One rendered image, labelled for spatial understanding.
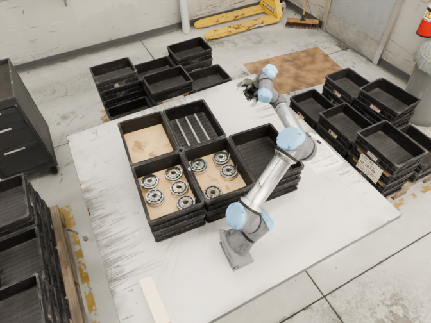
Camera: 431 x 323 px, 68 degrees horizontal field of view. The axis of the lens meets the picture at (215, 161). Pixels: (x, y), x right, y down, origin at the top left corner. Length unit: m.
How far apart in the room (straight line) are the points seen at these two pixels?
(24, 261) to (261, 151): 1.66
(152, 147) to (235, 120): 0.68
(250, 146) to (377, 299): 1.38
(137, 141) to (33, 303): 1.09
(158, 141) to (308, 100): 1.76
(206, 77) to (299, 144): 2.12
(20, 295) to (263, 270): 1.36
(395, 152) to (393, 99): 0.65
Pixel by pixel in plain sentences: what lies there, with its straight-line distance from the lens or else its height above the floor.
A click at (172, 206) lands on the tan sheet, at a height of 0.83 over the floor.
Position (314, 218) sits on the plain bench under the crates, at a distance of 1.92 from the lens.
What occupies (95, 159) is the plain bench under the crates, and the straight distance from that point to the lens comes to 2.29.
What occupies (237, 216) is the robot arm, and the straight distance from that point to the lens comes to 1.44.
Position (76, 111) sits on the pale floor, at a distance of 3.93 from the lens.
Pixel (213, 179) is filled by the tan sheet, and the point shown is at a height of 0.83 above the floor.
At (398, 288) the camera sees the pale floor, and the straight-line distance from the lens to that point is 2.71.
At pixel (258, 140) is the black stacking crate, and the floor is 0.83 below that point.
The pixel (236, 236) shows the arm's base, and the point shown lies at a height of 0.87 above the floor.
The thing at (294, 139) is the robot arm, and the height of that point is 1.32.
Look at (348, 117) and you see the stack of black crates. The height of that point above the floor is 0.38.
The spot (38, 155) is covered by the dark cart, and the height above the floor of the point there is 0.30.
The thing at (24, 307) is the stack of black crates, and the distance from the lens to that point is 2.18.
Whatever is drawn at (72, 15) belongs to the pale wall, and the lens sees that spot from 4.73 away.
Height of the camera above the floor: 2.29
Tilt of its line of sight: 49 degrees down
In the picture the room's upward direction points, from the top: 2 degrees counter-clockwise
